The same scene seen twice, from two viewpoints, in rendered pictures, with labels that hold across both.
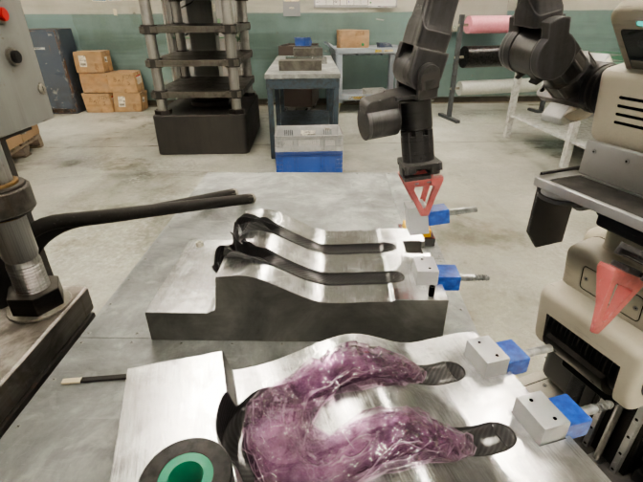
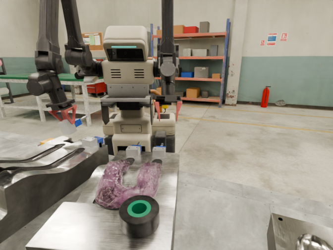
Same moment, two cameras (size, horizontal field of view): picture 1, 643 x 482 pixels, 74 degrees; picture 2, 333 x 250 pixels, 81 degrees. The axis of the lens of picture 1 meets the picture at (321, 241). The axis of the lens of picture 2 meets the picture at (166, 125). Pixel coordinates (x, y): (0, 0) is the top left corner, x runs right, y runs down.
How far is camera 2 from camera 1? 40 cm
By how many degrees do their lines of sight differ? 63
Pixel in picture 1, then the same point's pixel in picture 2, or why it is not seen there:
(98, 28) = not seen: outside the picture
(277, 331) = (48, 201)
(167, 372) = (53, 224)
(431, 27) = (53, 43)
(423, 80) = (58, 65)
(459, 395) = (139, 162)
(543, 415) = (160, 149)
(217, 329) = (11, 226)
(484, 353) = (134, 149)
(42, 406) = not seen: outside the picture
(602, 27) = (21, 64)
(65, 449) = not seen: outside the picture
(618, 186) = (122, 94)
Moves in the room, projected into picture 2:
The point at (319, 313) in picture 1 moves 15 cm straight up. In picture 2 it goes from (66, 177) to (58, 134)
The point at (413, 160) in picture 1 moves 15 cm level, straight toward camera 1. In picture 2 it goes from (61, 100) to (83, 105)
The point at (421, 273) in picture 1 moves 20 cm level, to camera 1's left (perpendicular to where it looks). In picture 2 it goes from (91, 141) to (46, 165)
